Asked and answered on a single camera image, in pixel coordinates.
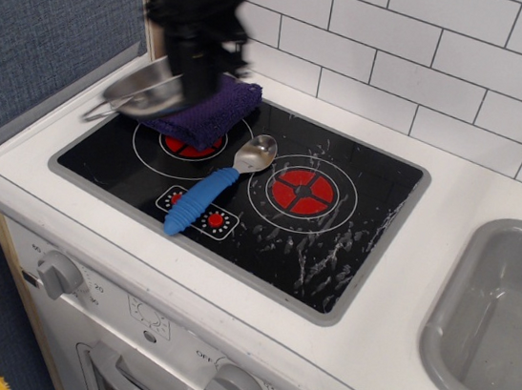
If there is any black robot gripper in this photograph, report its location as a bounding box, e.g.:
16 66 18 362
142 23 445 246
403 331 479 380
146 0 248 105

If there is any silver pot with wire handles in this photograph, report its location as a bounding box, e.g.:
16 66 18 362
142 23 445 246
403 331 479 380
82 56 188 121

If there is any purple folded cloth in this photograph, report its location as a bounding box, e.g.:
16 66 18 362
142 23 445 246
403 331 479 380
142 74 262 151

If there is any black toy stovetop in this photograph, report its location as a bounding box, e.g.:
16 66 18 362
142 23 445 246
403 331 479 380
50 103 430 326

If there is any grey left oven knob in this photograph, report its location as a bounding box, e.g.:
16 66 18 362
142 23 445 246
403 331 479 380
37 250 83 300

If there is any white toy oven front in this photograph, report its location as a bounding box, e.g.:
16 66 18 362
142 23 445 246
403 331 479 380
0 216 429 390

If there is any grey sink basin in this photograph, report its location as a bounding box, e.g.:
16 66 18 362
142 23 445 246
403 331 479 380
420 218 522 390

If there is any blue handled metal spoon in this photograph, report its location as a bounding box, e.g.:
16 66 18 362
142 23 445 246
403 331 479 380
163 134 278 236

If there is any wooden side post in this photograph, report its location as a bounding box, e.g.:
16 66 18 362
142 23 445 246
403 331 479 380
122 0 172 72

